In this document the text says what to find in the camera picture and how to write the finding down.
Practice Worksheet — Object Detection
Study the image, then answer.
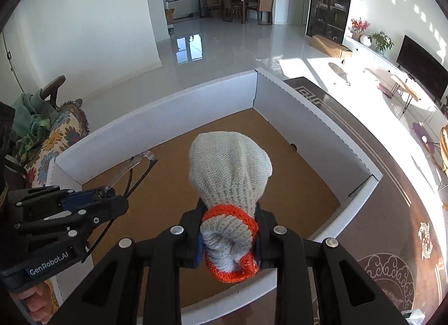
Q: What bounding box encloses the dining table with chairs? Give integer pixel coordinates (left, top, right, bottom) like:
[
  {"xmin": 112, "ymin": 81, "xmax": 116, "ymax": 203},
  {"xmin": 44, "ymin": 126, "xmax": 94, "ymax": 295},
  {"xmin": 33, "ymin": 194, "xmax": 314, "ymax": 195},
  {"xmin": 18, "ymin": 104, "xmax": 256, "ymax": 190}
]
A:
[{"xmin": 205, "ymin": 0, "xmax": 275, "ymax": 25}]

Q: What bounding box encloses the cardboard box on floor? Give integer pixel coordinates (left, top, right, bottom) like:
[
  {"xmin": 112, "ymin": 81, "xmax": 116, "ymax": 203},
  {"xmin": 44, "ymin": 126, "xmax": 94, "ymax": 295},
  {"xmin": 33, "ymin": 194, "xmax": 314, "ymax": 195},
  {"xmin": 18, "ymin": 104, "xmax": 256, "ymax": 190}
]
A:
[{"xmin": 311, "ymin": 35, "xmax": 352, "ymax": 59}]

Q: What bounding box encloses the red flower vase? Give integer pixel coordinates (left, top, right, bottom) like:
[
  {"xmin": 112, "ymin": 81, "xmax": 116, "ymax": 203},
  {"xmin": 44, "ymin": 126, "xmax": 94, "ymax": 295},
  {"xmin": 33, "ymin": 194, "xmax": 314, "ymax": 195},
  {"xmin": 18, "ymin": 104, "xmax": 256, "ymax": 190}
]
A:
[{"xmin": 351, "ymin": 18, "xmax": 370, "ymax": 41}]

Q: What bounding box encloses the green potted plant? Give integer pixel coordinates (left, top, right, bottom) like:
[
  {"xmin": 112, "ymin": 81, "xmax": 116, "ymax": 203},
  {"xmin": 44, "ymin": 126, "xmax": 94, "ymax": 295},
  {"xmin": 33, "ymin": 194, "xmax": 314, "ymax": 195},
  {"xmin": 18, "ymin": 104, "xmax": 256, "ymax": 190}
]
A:
[{"xmin": 369, "ymin": 31, "xmax": 394, "ymax": 55}]

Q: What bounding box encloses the black television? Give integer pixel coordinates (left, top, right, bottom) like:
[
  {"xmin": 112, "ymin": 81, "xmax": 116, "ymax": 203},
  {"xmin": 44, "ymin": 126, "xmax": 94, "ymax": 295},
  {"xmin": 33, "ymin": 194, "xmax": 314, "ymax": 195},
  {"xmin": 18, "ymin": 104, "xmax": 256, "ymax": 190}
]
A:
[{"xmin": 396, "ymin": 35, "xmax": 447, "ymax": 102}]

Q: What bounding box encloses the small round side table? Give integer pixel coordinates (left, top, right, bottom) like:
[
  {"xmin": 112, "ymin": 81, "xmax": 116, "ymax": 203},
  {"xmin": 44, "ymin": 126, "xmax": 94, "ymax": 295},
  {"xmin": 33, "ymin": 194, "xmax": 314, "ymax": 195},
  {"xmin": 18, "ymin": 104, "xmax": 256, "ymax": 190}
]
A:
[{"xmin": 373, "ymin": 69, "xmax": 420, "ymax": 117}]

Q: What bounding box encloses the white knit glove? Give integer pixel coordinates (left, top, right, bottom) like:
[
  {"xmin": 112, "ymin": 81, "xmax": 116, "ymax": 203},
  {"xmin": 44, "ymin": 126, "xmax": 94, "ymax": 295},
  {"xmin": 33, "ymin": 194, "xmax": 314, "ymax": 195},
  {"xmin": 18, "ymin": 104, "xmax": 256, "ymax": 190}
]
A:
[{"xmin": 189, "ymin": 131, "xmax": 273, "ymax": 283}]

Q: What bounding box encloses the white cardboard box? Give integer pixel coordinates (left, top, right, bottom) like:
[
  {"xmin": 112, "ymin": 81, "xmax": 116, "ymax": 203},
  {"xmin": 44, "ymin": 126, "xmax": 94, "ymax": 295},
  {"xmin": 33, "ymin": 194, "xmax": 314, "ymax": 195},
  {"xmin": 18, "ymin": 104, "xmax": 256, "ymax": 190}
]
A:
[{"xmin": 45, "ymin": 67, "xmax": 384, "ymax": 325}]

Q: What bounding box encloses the white tv cabinet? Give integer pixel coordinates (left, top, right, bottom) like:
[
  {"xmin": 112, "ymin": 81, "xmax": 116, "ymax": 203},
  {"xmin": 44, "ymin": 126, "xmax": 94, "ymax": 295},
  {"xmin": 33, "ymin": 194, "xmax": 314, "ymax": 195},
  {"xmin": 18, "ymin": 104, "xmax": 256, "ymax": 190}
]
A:
[{"xmin": 342, "ymin": 36, "xmax": 447, "ymax": 133}]

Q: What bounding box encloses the green cloth on chair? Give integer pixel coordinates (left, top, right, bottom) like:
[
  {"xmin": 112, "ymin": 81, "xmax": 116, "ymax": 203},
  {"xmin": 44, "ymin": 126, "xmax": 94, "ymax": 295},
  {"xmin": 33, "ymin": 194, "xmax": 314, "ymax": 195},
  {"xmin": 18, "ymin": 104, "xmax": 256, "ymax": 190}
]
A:
[{"xmin": 12, "ymin": 90, "xmax": 59, "ymax": 164}]

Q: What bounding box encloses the person's left hand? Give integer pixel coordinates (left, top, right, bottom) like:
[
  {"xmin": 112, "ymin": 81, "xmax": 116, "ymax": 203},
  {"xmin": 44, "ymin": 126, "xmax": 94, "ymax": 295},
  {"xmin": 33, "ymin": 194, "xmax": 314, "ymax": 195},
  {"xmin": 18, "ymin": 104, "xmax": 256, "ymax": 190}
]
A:
[{"xmin": 10, "ymin": 282, "xmax": 52, "ymax": 324}]

